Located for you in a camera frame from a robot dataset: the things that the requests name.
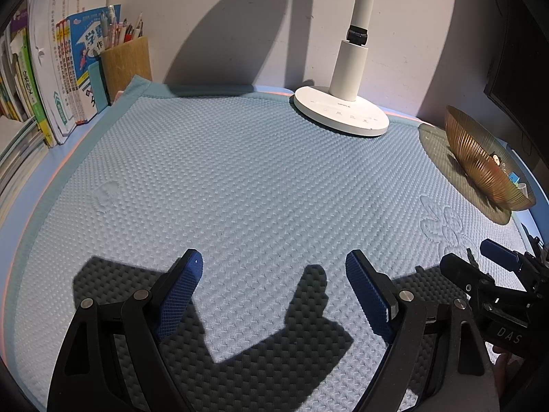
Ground person's right hand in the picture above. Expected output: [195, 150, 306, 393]
[491, 343, 524, 400]

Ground brown cork pen holder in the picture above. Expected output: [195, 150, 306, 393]
[98, 36, 153, 106]

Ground white desk lamp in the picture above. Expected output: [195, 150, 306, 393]
[293, 0, 390, 138]

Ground gold ribbed bowl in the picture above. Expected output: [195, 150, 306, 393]
[444, 105, 537, 211]

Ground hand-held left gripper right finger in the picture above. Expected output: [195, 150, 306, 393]
[345, 249, 500, 412]

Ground teal folder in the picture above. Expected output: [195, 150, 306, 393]
[86, 61, 108, 110]

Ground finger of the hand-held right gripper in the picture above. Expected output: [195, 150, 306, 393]
[479, 238, 541, 284]
[438, 252, 494, 305]

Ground black monitor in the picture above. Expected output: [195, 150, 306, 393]
[482, 0, 549, 159]

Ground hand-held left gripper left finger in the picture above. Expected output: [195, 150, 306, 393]
[46, 248, 204, 412]

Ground blue quilted mat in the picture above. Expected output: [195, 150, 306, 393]
[0, 75, 537, 412]

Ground pile of flat notebooks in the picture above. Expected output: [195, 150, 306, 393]
[0, 116, 50, 211]

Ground bunch of pens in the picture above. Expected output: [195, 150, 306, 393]
[101, 5, 147, 50]

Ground row of upright books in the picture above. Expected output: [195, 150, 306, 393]
[0, 0, 110, 147]

